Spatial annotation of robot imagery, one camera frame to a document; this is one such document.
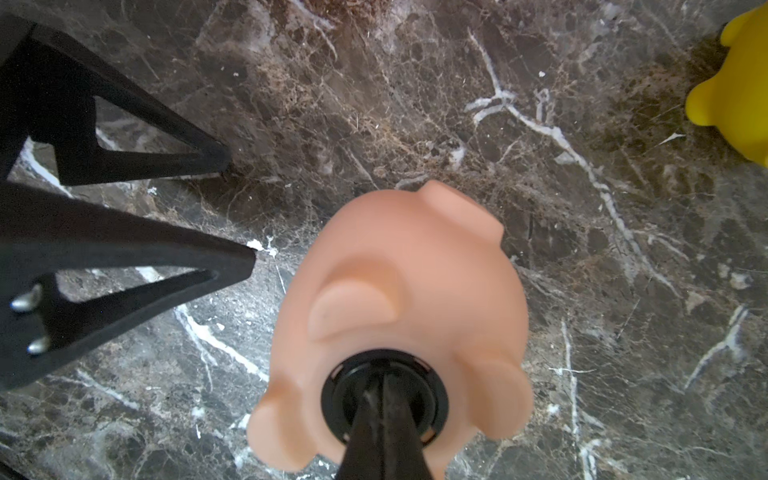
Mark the yellow piggy bank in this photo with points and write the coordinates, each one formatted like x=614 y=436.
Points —
x=734 y=100

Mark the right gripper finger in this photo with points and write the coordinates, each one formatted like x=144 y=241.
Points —
x=384 y=443

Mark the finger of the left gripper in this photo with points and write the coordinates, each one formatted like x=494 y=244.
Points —
x=75 y=275
x=49 y=84

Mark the black plug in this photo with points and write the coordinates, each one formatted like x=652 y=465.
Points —
x=384 y=399

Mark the pink piggy bank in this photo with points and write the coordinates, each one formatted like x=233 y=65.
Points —
x=412 y=283

